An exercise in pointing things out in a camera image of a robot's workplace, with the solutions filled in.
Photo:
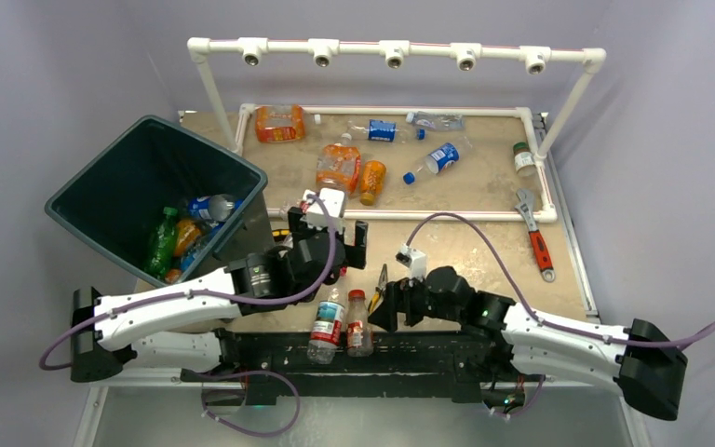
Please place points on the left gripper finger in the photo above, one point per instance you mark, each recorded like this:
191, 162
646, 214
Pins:
359, 248
295, 222

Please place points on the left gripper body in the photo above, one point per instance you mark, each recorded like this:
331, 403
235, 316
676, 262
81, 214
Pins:
310, 233

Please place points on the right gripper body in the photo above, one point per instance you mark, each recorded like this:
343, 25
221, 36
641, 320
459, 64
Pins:
418, 301

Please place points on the small red cap bottle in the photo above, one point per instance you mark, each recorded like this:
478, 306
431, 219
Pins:
359, 337

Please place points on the red label water bottle front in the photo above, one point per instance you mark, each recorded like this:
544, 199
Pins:
325, 335

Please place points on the Pocari Sweat bottle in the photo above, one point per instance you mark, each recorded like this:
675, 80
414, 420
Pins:
198, 248

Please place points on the large crushed orange label bottle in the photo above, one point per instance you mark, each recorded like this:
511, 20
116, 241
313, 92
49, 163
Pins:
284, 123

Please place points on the orange juice bottle orange cap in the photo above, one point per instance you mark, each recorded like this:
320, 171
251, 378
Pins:
188, 233

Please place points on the green plastic bottle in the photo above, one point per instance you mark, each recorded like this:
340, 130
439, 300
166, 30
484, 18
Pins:
162, 244

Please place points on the red label bottle red cap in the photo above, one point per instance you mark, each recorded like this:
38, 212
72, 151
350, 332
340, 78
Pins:
288, 205

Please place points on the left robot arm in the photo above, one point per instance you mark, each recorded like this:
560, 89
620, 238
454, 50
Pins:
113, 332

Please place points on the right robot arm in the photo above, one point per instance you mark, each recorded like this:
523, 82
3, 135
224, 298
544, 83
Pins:
637, 362

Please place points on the dark green plastic bin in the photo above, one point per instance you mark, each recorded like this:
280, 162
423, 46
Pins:
115, 202

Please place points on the yellow black tool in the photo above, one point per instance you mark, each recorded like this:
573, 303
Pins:
280, 235

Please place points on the small orange juice bottle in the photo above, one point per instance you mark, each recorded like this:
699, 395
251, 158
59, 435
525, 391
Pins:
371, 182

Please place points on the blue label bottle back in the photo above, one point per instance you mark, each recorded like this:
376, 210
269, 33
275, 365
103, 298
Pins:
376, 130

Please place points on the Pepsi bottle blue cap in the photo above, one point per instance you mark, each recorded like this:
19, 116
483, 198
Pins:
438, 160

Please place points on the clear crushed bottle back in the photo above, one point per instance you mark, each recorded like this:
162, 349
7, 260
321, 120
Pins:
435, 122

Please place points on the small jar green lid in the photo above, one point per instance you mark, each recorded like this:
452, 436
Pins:
524, 162

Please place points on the yellow handled pliers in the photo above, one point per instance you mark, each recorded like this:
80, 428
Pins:
379, 289

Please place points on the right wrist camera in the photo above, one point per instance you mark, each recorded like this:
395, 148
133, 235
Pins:
412, 259

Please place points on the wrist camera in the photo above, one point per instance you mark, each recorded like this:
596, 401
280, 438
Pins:
412, 259
324, 209

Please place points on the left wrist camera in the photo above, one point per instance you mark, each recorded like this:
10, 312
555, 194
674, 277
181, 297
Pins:
324, 209

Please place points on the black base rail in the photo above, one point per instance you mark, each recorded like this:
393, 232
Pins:
446, 365

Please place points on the red handled adjustable wrench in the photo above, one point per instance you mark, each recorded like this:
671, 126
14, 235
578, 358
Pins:
540, 249

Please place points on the white PVC pipe frame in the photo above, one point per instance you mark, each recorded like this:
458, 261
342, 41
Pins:
323, 51

